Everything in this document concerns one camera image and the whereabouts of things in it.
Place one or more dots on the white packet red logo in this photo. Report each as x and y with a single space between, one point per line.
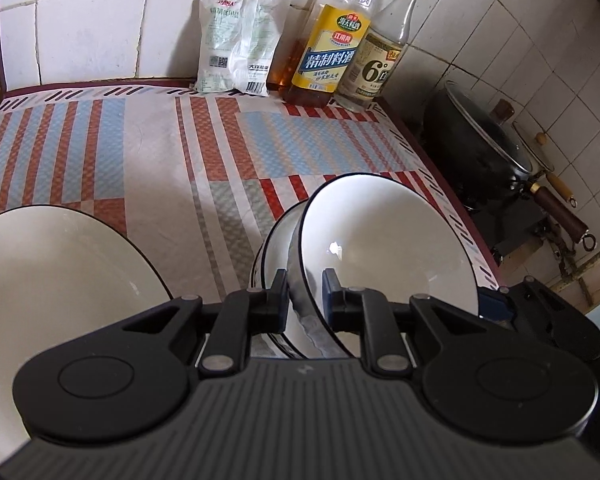
220 40

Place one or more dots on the white oval black-rimmed plate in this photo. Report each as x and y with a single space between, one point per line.
55 285

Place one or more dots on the cooking wine bottle yellow label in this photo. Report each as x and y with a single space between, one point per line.
325 55

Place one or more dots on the clear vinegar bottle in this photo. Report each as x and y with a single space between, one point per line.
375 70

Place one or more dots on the white packet green print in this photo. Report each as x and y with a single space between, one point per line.
260 50

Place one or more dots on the glass wok lid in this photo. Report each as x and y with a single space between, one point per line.
500 135

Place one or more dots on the striped table mat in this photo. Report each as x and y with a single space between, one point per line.
155 160

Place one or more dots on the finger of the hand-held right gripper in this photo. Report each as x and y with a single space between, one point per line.
492 305

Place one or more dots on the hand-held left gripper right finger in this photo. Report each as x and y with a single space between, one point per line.
328 305

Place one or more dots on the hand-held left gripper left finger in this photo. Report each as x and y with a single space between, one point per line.
281 300

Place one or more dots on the black gas stove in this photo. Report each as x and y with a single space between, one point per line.
510 230

